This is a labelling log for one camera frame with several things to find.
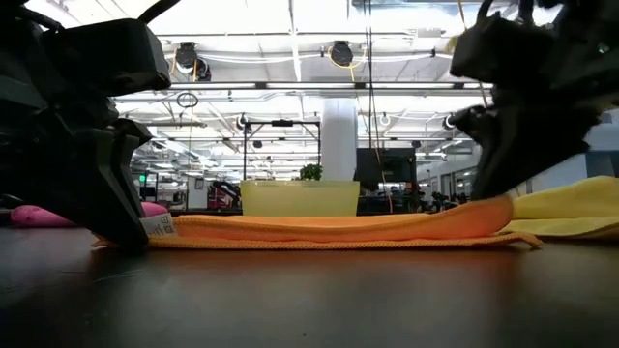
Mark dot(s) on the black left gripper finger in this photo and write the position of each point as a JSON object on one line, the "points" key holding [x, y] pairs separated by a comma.
{"points": [[111, 193]]}

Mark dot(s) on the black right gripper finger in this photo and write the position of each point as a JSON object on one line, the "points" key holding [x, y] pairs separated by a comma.
{"points": [[493, 169]]}

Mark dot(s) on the orange microfiber towel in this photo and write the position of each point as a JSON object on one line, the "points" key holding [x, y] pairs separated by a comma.
{"points": [[338, 229]]}

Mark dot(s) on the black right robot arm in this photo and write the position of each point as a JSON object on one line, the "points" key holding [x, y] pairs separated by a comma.
{"points": [[590, 43]]}

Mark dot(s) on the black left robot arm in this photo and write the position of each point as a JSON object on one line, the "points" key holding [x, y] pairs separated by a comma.
{"points": [[14, 29]]}

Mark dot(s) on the pink microfiber towel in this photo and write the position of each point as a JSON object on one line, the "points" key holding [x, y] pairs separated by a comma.
{"points": [[34, 217]]}

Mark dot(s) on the yellow microfiber towel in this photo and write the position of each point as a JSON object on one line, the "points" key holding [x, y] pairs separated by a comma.
{"points": [[570, 208]]}

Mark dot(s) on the black monitor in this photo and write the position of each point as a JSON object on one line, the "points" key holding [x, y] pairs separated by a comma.
{"points": [[387, 164]]}

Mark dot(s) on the white round column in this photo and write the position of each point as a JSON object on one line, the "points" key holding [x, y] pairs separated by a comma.
{"points": [[340, 140]]}

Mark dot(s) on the small green bushy plant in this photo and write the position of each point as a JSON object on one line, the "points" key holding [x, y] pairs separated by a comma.
{"points": [[311, 172]]}

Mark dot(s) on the yellow plastic bin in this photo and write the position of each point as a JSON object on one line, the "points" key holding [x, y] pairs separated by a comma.
{"points": [[300, 198]]}

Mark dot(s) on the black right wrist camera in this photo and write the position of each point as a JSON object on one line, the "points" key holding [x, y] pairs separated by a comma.
{"points": [[503, 48]]}

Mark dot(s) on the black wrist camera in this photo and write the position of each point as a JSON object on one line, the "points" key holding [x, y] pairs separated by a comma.
{"points": [[111, 53], [503, 48]]}

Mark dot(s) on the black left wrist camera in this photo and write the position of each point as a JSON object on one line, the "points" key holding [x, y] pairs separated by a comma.
{"points": [[111, 53]]}

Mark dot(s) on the black metal rig frame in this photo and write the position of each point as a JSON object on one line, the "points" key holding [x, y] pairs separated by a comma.
{"points": [[283, 123]]}

